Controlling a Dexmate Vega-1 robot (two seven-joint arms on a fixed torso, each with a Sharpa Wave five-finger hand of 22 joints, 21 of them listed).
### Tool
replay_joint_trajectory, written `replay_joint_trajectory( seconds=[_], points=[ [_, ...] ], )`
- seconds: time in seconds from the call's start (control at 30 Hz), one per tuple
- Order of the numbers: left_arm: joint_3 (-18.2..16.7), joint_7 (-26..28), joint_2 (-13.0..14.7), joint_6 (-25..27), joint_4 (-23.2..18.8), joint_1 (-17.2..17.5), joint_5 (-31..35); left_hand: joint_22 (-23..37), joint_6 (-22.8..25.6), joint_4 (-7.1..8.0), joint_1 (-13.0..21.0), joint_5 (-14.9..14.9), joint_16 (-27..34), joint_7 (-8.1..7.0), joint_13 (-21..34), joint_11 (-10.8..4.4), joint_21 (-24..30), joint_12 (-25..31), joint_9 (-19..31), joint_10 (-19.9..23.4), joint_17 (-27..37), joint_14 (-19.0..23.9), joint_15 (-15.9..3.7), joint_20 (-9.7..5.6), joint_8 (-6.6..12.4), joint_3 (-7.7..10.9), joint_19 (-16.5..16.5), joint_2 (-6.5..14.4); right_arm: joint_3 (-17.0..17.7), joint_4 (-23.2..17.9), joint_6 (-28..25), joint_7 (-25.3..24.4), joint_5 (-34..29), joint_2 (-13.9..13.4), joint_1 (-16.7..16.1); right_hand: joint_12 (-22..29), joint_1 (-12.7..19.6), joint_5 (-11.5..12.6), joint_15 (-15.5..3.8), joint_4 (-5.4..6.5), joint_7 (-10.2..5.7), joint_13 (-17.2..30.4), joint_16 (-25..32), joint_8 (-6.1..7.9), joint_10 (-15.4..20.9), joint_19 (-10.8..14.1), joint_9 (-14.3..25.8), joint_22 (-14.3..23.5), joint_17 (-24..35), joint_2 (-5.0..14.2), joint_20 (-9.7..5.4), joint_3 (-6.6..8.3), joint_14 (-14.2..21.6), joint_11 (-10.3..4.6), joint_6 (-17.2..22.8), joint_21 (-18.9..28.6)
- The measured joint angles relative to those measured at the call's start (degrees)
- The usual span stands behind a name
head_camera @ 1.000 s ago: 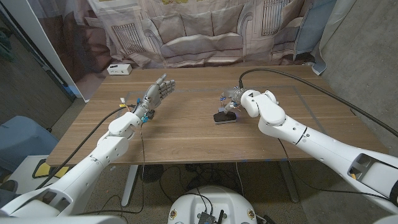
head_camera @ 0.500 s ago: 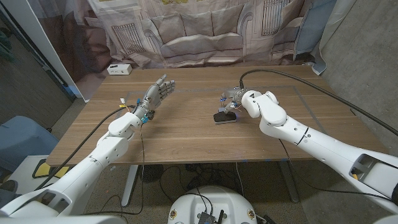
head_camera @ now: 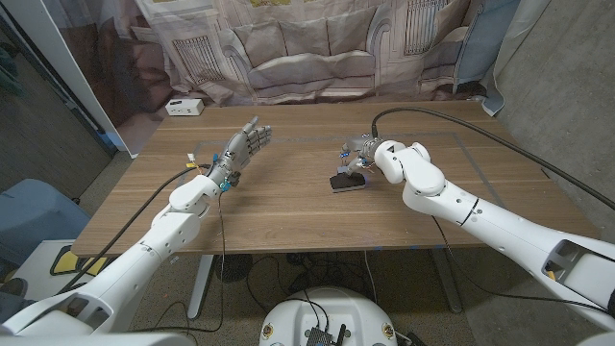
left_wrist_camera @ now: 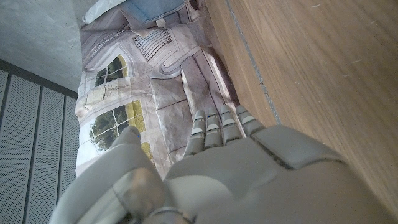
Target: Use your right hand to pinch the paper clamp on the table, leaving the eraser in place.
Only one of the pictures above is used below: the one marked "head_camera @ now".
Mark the white table leg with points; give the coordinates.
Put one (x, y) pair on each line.
(201, 288)

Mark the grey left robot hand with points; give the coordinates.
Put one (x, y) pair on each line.
(240, 149)

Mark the black eraser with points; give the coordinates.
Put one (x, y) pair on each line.
(347, 182)

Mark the white floor platform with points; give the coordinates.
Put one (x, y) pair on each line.
(38, 269)

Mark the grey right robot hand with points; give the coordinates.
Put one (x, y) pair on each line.
(366, 146)

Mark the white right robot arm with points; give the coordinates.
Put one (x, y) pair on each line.
(480, 216)

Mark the person leg in jeans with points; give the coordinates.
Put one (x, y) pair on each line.
(12, 288)

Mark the black module with antenna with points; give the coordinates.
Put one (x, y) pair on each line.
(317, 337)

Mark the blue-grey chair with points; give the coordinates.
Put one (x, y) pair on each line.
(33, 216)

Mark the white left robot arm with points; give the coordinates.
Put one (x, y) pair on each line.
(154, 245)

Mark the white upright panel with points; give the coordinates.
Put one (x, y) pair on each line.
(65, 62)

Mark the white power box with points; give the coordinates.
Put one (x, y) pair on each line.
(184, 107)

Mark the printed sofa backdrop cloth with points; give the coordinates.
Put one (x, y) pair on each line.
(312, 48)

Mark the round black floor fan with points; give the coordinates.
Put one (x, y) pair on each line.
(233, 267)

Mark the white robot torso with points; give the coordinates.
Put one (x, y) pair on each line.
(336, 312)

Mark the grey table leg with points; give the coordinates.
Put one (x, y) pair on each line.
(447, 283)

